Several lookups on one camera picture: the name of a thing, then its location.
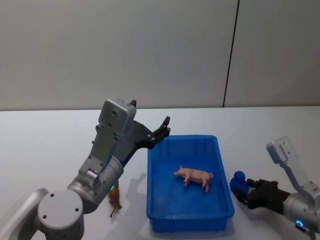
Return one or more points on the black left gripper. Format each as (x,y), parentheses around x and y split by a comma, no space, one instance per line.
(136,137)

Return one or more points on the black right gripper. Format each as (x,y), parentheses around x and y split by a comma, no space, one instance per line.
(267,196)

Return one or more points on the blue toy duck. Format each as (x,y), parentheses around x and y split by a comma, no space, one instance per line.
(239,182)

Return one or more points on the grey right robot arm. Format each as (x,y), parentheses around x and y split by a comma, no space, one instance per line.
(300,202)

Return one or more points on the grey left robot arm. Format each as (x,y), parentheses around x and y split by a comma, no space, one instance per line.
(105,140)

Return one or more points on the pink toy pig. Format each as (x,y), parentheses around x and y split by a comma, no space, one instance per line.
(195,175)

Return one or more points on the blue plastic bin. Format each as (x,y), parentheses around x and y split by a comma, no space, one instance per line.
(190,207)

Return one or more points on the brown toy horse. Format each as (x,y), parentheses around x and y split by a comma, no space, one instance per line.
(115,198)

